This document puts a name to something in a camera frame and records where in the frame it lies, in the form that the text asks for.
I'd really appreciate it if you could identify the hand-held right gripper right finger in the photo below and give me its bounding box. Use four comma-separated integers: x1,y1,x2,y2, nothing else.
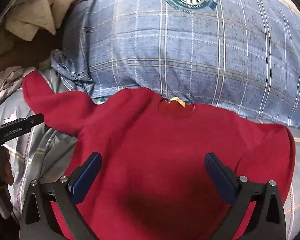
204,152,287,240

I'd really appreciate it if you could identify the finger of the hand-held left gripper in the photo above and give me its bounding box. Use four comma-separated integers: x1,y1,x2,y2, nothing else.
21,113,45,129

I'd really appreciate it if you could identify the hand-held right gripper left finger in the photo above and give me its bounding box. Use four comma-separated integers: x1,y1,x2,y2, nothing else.
20,152,102,240

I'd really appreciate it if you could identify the red sweater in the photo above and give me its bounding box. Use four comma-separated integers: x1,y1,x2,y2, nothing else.
22,70,296,240

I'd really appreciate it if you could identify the person's left hand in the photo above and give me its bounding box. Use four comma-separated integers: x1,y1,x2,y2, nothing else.
0,147,15,187

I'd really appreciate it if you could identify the grey printed bedsheet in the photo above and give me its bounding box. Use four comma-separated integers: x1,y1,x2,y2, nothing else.
0,67,300,240

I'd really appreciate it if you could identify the grey white crumpled cloth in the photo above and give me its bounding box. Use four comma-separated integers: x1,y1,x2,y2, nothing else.
0,66,37,110

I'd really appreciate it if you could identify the brown cloth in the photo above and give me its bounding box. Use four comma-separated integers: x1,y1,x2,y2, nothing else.
0,25,65,75

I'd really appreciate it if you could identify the beige cloth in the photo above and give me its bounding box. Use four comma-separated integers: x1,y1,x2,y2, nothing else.
4,0,76,42

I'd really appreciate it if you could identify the blue plaid pillow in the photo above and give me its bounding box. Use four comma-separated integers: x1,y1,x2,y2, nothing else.
51,0,300,128

